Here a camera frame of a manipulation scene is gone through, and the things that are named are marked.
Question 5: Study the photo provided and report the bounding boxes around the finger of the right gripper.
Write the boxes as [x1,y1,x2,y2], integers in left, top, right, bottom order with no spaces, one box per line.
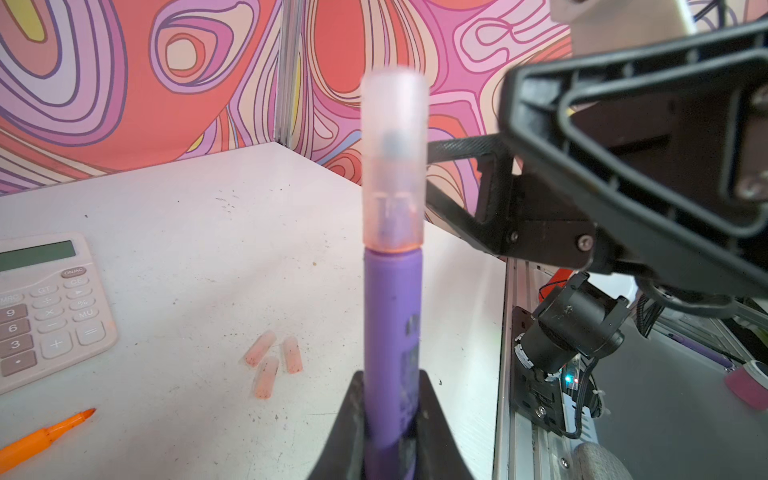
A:
[499,23,767,297]
[427,134,597,269]

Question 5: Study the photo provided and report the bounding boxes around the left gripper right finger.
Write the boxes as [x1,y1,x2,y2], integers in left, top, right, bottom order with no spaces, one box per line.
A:
[415,370,473,480]

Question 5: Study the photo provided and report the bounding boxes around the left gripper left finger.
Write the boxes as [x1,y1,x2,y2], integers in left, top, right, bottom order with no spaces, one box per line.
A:
[308,371,365,480]

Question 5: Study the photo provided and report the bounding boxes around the purple pen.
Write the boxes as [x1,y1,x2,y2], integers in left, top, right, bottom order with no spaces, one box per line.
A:
[364,249,423,479]

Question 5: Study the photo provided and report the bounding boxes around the clear pen cap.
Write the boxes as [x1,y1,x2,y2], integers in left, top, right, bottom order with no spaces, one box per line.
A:
[282,336,303,374]
[253,356,279,400]
[361,67,429,254]
[243,330,276,368]

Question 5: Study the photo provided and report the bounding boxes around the orange pen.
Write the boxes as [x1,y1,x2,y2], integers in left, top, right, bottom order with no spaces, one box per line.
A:
[1,408,96,474]

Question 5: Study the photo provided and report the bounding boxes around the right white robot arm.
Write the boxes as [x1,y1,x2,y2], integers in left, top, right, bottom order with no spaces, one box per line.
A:
[427,19,767,435]

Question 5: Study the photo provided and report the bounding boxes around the grey microphone windscreen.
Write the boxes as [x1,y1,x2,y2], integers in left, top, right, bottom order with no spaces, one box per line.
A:
[571,442,633,480]

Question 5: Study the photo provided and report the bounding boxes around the pink tape roll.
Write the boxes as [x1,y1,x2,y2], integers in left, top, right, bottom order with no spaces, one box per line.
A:
[724,360,768,411]

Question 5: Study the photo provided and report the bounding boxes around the pink calculator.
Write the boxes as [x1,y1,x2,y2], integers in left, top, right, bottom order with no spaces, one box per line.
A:
[1,232,118,394]

